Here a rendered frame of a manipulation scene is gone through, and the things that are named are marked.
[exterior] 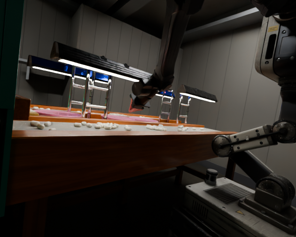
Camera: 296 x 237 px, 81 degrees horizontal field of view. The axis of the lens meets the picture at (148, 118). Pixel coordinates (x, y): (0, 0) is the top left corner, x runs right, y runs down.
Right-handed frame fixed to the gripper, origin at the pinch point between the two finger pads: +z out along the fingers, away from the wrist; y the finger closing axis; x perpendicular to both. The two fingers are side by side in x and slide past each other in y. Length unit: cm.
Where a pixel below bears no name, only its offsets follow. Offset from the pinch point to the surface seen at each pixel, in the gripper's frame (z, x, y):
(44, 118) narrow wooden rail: 27.5, -10.0, 30.7
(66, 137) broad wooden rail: -4.6, 16.7, 34.3
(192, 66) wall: 38, -156, -240
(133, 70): -2.5, -28.6, -10.9
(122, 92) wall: 125, -133, -121
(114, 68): -2.0, -25.5, 3.1
